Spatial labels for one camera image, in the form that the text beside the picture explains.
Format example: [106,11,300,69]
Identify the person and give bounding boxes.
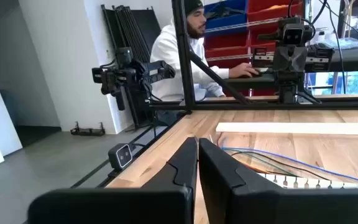
[149,0,260,102]

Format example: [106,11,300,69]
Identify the green cable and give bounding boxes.
[227,149,298,177]

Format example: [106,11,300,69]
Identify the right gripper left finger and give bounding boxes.
[27,136,198,224]

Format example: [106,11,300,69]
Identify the blue storage bin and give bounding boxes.
[203,0,249,31]

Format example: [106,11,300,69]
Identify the white slotted wire duct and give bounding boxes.
[255,172,358,190]

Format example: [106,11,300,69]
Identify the coloured wire bundle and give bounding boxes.
[221,146,358,187]

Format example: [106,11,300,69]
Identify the wire shelf rack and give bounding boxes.
[203,15,307,97]

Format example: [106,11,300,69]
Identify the bundle of thin wires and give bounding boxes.
[231,151,334,182]

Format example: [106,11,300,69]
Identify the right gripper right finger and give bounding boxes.
[198,138,358,224]

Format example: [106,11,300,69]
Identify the dark desk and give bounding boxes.
[224,74,280,91]

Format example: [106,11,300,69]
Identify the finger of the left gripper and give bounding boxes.
[290,46,308,73]
[273,46,291,73]

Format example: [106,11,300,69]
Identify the flat white plastic strip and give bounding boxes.
[215,121,358,137]

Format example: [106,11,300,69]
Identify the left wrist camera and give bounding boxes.
[282,23,305,46]

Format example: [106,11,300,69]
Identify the clear plastic bag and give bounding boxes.
[320,36,358,50]

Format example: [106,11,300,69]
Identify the black table camera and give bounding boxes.
[107,142,134,171]

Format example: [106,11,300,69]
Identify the small black metal bracket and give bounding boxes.
[70,121,106,137]

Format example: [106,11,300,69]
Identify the red storage bin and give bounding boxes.
[247,0,306,23]
[203,30,250,57]
[206,57,252,70]

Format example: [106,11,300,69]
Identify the black folded metal racks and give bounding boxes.
[100,3,162,130]

